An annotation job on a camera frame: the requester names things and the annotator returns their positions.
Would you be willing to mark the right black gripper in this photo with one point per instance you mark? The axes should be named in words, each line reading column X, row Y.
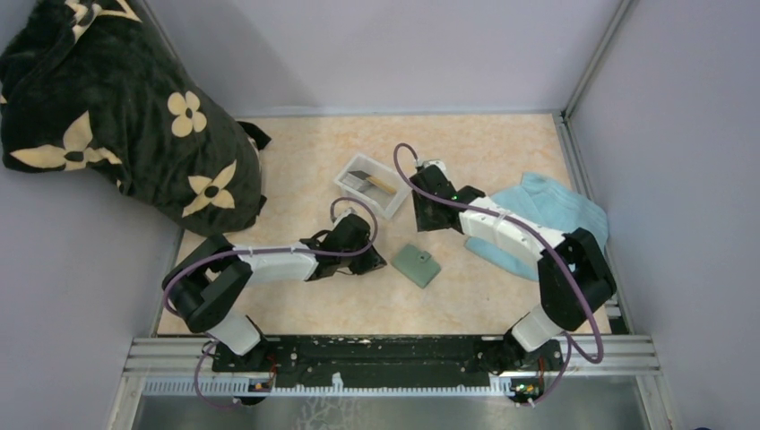
column 423, row 223

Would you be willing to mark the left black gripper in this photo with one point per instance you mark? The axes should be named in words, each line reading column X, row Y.
column 373, row 260

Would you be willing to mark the translucent white plastic bin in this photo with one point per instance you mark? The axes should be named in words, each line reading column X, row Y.
column 382, row 204

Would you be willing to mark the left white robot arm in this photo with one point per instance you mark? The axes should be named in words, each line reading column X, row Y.
column 204, row 287

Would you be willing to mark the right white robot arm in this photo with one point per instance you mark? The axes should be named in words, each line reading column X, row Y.
column 574, row 278

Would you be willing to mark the gold card in bin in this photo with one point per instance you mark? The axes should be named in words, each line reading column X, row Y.
column 381, row 185

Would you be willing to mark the light blue towel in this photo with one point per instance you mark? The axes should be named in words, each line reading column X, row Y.
column 543, row 200

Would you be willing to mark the black floral blanket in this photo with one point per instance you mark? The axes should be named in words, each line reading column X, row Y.
column 92, row 85

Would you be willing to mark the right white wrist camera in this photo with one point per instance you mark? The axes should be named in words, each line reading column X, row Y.
column 432, row 163

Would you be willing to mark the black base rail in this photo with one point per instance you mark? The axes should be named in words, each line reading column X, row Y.
column 401, row 362

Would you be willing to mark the aluminium frame rail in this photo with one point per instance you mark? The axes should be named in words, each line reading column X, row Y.
column 183, row 366

